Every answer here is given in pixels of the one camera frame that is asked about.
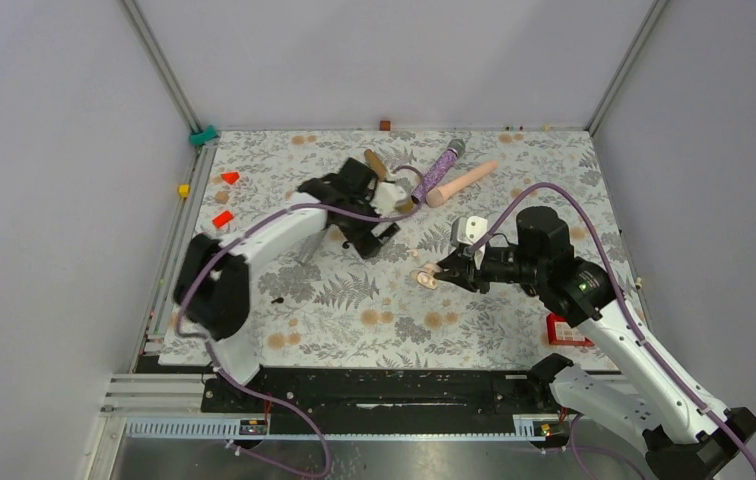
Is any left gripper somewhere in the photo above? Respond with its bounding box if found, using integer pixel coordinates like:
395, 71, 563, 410
339, 190, 399, 258

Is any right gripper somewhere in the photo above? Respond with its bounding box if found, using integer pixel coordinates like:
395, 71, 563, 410
434, 245, 546, 294

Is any beige charging case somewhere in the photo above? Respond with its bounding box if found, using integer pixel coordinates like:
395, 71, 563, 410
410, 263, 442, 290

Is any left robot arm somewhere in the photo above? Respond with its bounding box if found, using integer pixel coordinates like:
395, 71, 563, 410
173, 158, 410, 411

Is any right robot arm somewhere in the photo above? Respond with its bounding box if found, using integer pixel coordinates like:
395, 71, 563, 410
436, 206, 756, 479

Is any gold microphone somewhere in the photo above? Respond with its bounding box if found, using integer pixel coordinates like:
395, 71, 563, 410
364, 149, 414, 216

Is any silver microphone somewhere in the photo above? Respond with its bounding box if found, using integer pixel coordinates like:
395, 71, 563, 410
296, 231, 326, 265

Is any pink microphone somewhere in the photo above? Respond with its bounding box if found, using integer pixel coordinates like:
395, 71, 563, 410
425, 160, 499, 208

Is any red box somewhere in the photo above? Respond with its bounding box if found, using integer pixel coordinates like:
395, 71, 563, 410
546, 313, 594, 348

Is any floral table mat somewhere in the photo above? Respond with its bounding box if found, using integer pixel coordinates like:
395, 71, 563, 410
195, 130, 637, 370

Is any red triangle block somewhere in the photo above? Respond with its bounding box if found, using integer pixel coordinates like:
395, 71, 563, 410
220, 171, 240, 185

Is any purple glitter microphone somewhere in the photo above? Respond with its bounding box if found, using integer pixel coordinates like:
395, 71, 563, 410
412, 138, 466, 203

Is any beige small block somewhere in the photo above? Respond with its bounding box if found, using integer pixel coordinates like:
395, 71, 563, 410
214, 191, 229, 204

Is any teal corner clip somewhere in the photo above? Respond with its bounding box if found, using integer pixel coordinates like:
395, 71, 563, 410
188, 125, 219, 148

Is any yellow cube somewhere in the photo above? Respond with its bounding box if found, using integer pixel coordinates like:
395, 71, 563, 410
178, 184, 191, 199

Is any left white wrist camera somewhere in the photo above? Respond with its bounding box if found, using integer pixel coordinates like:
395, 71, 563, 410
369, 181, 411, 216

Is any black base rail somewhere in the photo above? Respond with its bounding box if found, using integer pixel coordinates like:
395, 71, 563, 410
201, 367, 568, 438

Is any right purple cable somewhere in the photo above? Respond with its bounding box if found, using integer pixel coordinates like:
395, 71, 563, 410
470, 182, 756, 480

